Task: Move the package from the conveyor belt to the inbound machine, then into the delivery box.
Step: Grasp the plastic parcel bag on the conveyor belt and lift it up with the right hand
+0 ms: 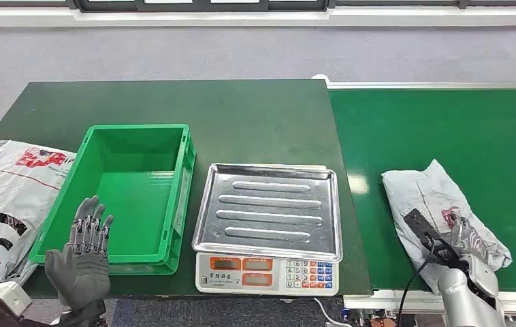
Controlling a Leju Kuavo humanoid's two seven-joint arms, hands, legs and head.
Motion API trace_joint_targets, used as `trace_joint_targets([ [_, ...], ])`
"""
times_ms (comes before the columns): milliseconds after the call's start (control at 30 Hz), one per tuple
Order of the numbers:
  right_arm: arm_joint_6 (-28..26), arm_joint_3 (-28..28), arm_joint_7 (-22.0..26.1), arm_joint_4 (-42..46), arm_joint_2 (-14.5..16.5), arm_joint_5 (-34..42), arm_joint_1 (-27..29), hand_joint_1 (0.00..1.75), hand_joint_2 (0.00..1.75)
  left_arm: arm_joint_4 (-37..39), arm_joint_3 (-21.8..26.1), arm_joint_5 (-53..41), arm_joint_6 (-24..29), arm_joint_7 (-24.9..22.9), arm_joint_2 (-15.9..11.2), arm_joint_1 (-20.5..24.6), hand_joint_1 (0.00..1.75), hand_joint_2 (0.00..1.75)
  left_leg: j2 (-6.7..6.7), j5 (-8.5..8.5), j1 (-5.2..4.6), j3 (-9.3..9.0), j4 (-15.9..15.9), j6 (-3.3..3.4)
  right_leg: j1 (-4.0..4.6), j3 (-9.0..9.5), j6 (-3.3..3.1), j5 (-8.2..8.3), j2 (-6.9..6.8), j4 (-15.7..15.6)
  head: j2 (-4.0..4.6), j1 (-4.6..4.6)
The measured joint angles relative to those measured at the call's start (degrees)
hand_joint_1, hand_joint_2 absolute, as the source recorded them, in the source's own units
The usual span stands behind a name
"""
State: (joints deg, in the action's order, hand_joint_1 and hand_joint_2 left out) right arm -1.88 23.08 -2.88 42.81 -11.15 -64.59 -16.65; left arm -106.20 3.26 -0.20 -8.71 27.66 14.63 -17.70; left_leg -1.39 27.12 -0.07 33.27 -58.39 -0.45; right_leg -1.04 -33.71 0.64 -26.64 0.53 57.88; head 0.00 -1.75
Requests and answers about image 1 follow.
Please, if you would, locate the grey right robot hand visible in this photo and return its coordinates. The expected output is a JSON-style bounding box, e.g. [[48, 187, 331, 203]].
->
[[447, 213, 491, 265]]

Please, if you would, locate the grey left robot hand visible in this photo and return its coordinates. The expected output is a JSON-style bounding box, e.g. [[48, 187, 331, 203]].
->
[[44, 196, 115, 312]]

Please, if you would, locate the grey mailer package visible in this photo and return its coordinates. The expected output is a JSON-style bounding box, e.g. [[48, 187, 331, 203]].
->
[[381, 159, 513, 295]]

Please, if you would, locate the green conveyor belt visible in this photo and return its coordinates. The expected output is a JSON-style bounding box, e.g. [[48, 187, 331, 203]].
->
[[327, 88, 516, 292]]

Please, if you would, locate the green plastic crate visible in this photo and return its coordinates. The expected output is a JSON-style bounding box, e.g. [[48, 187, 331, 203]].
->
[[29, 124, 197, 277]]

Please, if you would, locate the large white printed poly bag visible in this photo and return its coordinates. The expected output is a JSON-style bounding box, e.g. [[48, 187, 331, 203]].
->
[[0, 140, 78, 288]]

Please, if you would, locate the white electronic scale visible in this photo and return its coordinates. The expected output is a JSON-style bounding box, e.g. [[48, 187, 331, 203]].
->
[[195, 251, 340, 298]]

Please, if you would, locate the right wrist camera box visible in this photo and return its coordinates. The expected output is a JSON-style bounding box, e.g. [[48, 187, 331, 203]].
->
[[403, 208, 456, 267]]

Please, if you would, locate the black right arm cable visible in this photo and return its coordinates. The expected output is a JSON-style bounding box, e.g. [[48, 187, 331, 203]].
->
[[395, 232, 437, 327]]

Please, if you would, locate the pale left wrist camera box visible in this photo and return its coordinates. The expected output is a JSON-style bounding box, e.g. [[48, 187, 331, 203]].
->
[[0, 281, 33, 317]]

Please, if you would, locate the aluminium conveyor frame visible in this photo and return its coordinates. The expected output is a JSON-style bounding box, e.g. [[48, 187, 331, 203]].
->
[[312, 74, 516, 327]]

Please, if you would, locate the white scale power cable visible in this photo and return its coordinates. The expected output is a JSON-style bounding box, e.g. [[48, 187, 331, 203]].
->
[[312, 298, 353, 327]]

